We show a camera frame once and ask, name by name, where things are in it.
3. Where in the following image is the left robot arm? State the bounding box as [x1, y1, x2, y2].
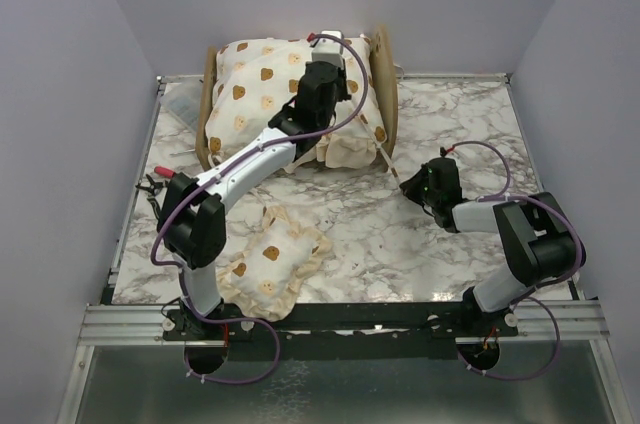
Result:
[151, 58, 350, 339]

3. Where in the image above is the black front mounting rail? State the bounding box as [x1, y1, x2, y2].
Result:
[162, 301, 517, 362]

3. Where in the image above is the small bear print pillow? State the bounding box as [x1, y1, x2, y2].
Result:
[217, 206, 332, 322]

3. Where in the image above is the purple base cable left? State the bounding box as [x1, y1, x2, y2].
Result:
[169, 263, 282, 386]

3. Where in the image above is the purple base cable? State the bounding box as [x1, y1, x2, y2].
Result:
[169, 263, 282, 386]
[462, 296, 560, 380]

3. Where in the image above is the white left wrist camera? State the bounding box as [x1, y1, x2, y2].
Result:
[308, 30, 344, 68]

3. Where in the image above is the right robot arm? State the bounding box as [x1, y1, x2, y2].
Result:
[400, 157, 586, 335]

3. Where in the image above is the large bear print cushion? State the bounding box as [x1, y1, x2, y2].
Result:
[205, 34, 386, 171]

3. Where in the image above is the blue handled screwdriver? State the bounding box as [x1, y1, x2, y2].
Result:
[169, 148, 196, 157]

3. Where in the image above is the red handled screwdriver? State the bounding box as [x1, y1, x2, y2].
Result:
[154, 166, 175, 179]

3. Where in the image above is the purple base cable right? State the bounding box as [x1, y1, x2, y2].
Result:
[462, 296, 560, 380]

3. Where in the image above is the wooden pet bed frame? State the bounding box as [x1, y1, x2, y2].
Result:
[195, 24, 399, 170]

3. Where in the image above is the clear plastic screw box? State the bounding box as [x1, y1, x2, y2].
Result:
[160, 78, 203, 132]

